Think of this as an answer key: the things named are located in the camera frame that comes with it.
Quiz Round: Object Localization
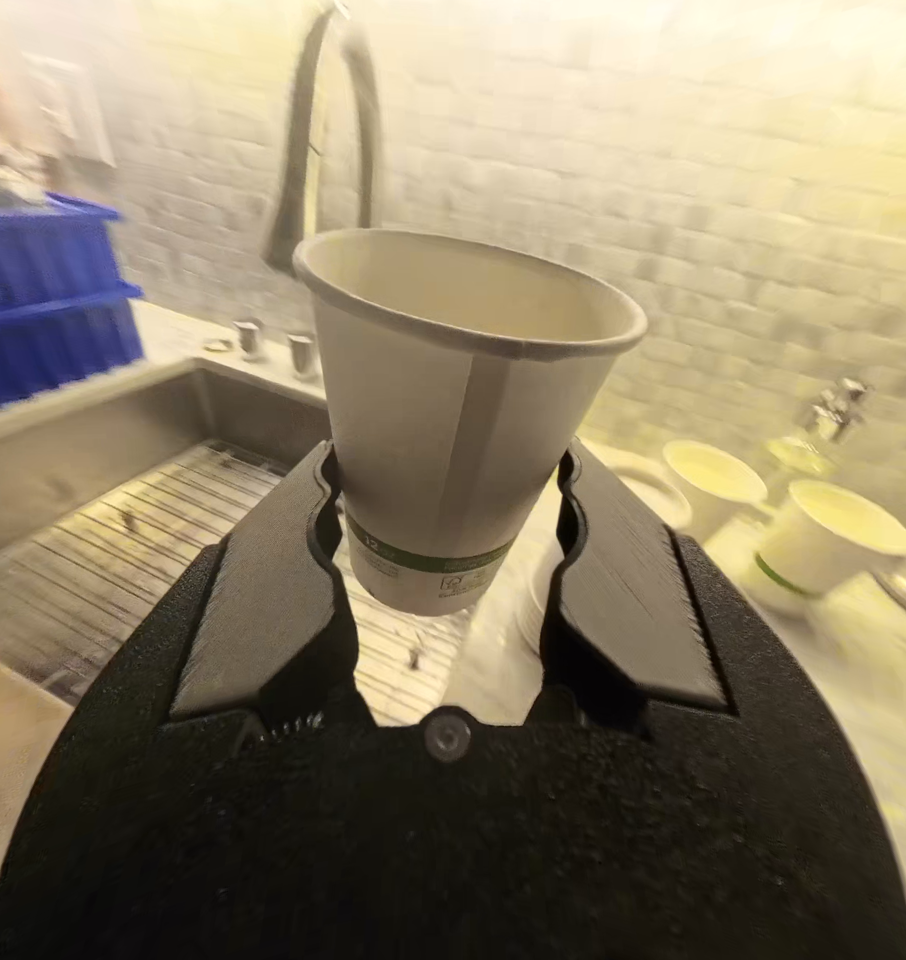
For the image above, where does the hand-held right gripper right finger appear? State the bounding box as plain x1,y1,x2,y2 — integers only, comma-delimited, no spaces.
539,438,727,714

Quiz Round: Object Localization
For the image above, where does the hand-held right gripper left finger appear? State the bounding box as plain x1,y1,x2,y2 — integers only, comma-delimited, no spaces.
169,441,360,721

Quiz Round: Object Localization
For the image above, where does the white paper cup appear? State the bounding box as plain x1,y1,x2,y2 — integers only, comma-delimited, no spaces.
661,440,769,543
753,480,906,601
294,228,649,618

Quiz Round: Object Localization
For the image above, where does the blue plastic bin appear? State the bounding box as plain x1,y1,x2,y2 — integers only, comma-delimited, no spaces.
0,281,146,415
0,191,124,316

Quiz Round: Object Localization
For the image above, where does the marble desk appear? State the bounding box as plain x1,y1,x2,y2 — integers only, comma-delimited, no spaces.
0,300,906,901

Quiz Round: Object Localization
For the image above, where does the stainless steel sink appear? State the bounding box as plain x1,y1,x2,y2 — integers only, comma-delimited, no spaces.
0,356,544,714

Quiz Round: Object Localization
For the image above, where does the clear glass soap dispenser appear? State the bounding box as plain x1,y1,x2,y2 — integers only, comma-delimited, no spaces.
764,377,870,481

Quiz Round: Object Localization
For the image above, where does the stainless pull-down faucet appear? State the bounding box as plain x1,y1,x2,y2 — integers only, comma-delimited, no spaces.
261,0,388,275

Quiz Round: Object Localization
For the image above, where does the wire sink grid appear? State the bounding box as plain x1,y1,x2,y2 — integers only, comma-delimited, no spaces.
0,442,514,706

